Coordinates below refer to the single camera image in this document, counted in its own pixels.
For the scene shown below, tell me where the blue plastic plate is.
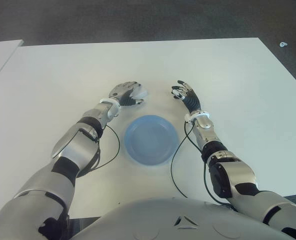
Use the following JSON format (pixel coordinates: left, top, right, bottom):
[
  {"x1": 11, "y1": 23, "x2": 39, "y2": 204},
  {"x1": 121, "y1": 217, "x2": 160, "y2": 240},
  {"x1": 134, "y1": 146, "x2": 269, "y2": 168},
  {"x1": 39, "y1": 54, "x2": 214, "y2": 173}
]
[{"x1": 124, "y1": 114, "x2": 180, "y2": 167}]

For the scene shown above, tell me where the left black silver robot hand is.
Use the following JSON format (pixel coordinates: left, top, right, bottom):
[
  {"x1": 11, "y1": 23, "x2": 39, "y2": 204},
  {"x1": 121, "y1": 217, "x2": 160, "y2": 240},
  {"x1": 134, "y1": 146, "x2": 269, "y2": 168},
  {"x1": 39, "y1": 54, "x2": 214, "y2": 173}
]
[{"x1": 108, "y1": 80, "x2": 145, "y2": 107}]

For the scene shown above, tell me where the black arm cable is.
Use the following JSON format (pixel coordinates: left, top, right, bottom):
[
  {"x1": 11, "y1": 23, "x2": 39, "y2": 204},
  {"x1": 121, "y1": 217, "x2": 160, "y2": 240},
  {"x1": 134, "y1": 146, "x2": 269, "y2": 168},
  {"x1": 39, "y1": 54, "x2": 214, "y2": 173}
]
[
  {"x1": 170, "y1": 119, "x2": 236, "y2": 208},
  {"x1": 75, "y1": 124, "x2": 121, "y2": 179}
]

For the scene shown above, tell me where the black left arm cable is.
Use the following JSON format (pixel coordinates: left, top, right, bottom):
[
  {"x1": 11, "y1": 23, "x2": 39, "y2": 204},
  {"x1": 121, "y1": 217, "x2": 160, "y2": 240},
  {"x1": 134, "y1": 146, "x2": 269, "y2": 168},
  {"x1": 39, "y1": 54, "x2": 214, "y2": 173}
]
[{"x1": 75, "y1": 124, "x2": 121, "y2": 179}]

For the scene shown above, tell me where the white side table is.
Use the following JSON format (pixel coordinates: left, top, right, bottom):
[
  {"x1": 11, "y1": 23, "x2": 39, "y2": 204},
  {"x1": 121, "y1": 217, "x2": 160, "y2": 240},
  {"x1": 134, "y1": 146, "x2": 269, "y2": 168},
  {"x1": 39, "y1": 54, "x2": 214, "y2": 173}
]
[{"x1": 0, "y1": 39, "x2": 23, "y2": 89}]

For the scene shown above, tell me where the white wall charger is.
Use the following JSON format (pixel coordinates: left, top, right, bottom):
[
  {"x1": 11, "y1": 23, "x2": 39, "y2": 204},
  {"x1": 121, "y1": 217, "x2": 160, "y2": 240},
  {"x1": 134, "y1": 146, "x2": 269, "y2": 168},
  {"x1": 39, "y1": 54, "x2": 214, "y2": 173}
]
[{"x1": 133, "y1": 86, "x2": 150, "y2": 100}]

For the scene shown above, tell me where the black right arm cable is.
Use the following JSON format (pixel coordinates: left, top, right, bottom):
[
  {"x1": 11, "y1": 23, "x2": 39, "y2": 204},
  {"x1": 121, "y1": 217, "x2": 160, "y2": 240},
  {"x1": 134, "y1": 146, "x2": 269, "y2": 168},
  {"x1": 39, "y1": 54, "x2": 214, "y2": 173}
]
[{"x1": 170, "y1": 119, "x2": 236, "y2": 208}]

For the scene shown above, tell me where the grey robot torso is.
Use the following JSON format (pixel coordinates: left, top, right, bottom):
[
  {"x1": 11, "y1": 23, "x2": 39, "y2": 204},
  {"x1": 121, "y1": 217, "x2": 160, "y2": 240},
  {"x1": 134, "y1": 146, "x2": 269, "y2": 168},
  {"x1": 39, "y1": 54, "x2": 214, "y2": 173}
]
[{"x1": 70, "y1": 196, "x2": 288, "y2": 240}]

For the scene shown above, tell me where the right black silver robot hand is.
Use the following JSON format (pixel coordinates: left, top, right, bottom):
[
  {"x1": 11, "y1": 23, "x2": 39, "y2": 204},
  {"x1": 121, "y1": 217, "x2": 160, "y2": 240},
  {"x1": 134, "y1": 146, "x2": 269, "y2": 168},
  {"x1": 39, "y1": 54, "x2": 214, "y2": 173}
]
[{"x1": 171, "y1": 79, "x2": 202, "y2": 115}]

